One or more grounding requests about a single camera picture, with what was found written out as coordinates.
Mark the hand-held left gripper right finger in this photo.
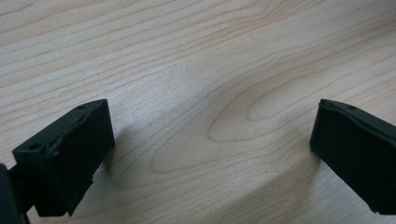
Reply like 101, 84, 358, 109
309, 98, 396, 216

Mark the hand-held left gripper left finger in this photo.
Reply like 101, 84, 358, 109
11, 98, 116, 217

